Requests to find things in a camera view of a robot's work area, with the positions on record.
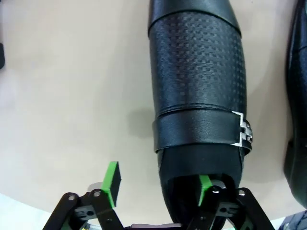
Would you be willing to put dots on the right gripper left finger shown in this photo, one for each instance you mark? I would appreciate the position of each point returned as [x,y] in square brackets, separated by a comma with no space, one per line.
[112,182]

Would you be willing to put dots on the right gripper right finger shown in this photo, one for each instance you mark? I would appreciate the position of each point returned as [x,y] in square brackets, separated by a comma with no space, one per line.
[204,189]

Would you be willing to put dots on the black smooth leather loafer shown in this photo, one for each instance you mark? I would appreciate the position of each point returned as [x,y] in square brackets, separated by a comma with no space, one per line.
[297,119]

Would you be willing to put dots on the black textured buckle shoe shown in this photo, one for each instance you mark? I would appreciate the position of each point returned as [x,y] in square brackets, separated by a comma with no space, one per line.
[196,72]

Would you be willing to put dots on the black shoe stand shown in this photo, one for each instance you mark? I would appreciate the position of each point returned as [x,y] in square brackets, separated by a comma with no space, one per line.
[1,56]

